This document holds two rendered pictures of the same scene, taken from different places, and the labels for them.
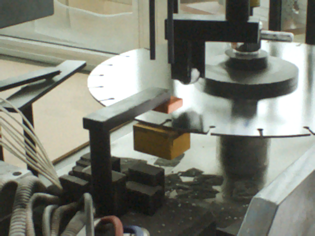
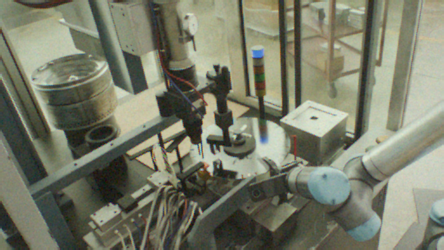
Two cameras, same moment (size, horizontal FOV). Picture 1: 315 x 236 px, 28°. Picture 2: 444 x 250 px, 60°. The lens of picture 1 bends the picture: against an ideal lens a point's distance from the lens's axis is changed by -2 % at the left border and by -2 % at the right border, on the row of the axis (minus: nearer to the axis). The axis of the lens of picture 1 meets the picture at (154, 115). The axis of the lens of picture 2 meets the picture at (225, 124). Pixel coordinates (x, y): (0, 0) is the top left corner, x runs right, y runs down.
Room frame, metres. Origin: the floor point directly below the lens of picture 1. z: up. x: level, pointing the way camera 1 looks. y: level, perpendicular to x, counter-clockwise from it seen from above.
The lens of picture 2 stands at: (-0.35, -0.31, 1.69)
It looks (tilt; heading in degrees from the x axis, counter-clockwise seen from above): 33 degrees down; 14
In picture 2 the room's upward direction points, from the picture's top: 8 degrees counter-clockwise
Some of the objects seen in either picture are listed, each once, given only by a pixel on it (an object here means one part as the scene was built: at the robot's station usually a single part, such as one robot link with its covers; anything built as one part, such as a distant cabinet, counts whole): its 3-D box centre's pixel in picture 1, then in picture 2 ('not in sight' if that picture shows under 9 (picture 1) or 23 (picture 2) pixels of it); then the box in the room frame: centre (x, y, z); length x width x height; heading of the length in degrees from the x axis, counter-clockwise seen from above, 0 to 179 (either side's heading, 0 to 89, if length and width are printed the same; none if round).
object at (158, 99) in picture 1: (134, 139); (194, 177); (0.48, 0.02, 0.95); 0.10 x 0.03 x 0.07; 145
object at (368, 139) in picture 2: not in sight; (367, 167); (0.69, -0.51, 0.82); 0.28 x 0.11 x 0.15; 145
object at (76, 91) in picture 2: not in sight; (82, 105); (0.93, 0.64, 0.93); 0.31 x 0.31 x 0.36
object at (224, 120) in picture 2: not in sight; (220, 96); (0.56, -0.08, 1.17); 0.06 x 0.05 x 0.20; 136
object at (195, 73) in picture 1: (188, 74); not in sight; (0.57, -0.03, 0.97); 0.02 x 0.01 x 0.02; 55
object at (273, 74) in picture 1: (246, 64); (238, 141); (0.64, -0.10, 0.96); 0.11 x 0.11 x 0.03
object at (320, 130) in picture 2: not in sight; (313, 134); (0.87, -0.34, 0.82); 0.18 x 0.18 x 0.15; 55
